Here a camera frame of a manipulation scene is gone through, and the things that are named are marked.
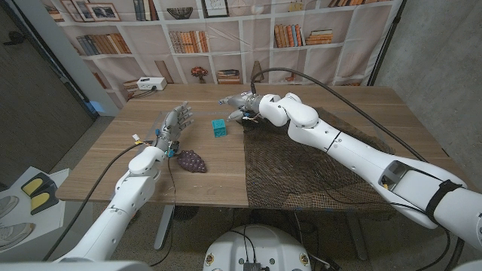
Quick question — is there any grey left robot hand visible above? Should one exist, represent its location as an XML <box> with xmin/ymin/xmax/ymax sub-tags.
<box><xmin>154</xmin><ymin>101</ymin><xmax>195</xmax><ymax>154</ymax></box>

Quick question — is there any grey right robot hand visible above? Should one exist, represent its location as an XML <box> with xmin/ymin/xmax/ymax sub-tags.
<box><xmin>218</xmin><ymin>92</ymin><xmax>263</xmax><ymax>123</ymax></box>

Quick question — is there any teal cup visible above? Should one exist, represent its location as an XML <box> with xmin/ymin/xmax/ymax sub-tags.
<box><xmin>211</xmin><ymin>118</ymin><xmax>228</xmax><ymax>139</ymax></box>

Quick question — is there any dark brown mesh netting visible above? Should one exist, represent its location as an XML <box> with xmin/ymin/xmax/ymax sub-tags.
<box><xmin>240</xmin><ymin>107</ymin><xmax>396</xmax><ymax>212</ymax></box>

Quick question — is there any purple grape bunch toy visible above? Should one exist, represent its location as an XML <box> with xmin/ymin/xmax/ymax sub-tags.
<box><xmin>175</xmin><ymin>149</ymin><xmax>208</xmax><ymax>174</ymax></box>

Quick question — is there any white power strip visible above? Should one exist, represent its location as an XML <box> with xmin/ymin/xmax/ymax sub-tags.
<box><xmin>136</xmin><ymin>77</ymin><xmax>168</xmax><ymax>92</ymax></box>

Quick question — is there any printed bookshelf backdrop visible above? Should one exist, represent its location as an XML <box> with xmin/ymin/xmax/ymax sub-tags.
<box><xmin>41</xmin><ymin>0</ymin><xmax>404</xmax><ymax>110</ymax></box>

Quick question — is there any black round floor object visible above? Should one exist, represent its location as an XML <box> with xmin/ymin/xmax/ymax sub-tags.
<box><xmin>172</xmin><ymin>206</ymin><xmax>200</xmax><ymax>221</ymax></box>

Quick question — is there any white table leg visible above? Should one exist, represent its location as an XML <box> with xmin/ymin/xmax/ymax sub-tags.
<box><xmin>153</xmin><ymin>205</ymin><xmax>176</xmax><ymax>251</ymax></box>

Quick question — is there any dark grey perforated panel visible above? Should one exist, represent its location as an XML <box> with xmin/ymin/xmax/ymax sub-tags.
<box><xmin>0</xmin><ymin>0</ymin><xmax>95</xmax><ymax>187</ymax></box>

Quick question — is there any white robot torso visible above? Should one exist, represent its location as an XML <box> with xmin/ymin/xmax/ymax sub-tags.
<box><xmin>203</xmin><ymin>224</ymin><xmax>313</xmax><ymax>271</ymax></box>

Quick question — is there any black backdrop stand pole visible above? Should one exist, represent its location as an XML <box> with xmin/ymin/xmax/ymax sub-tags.
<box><xmin>367</xmin><ymin>0</ymin><xmax>407</xmax><ymax>87</ymax></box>

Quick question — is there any yellow black foot pedal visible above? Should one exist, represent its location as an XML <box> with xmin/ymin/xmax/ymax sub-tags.
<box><xmin>29</xmin><ymin>187</ymin><xmax>60</xmax><ymax>216</ymax></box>
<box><xmin>20</xmin><ymin>172</ymin><xmax>53</xmax><ymax>197</ymax></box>

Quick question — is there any white floor mat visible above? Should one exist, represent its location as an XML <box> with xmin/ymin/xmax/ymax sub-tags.
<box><xmin>0</xmin><ymin>166</ymin><xmax>71</xmax><ymax>253</ymax></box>

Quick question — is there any grey table leg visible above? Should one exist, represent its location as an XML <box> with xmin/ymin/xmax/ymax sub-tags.
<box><xmin>344</xmin><ymin>210</ymin><xmax>370</xmax><ymax>261</ymax></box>

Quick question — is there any black power strip cable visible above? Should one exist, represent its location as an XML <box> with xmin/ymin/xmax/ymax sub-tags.
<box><xmin>130</xmin><ymin>86</ymin><xmax>158</xmax><ymax>100</ymax></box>

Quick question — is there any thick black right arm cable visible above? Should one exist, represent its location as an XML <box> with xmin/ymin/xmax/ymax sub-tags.
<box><xmin>250</xmin><ymin>67</ymin><xmax>466</xmax><ymax>271</ymax></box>

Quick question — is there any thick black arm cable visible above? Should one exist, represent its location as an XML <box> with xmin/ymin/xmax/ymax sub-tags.
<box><xmin>250</xmin><ymin>67</ymin><xmax>466</xmax><ymax>271</ymax></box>
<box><xmin>41</xmin><ymin>139</ymin><xmax>157</xmax><ymax>262</ymax></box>

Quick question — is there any thin black left wrist cable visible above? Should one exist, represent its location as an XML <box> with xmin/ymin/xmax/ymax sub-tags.
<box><xmin>150</xmin><ymin>157</ymin><xmax>178</xmax><ymax>267</ymax></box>

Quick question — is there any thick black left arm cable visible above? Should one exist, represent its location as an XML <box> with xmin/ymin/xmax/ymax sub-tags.
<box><xmin>41</xmin><ymin>139</ymin><xmax>157</xmax><ymax>262</ymax></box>

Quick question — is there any black door handle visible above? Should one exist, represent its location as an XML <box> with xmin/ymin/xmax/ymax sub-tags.
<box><xmin>2</xmin><ymin>30</ymin><xmax>26</xmax><ymax>47</ymax></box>

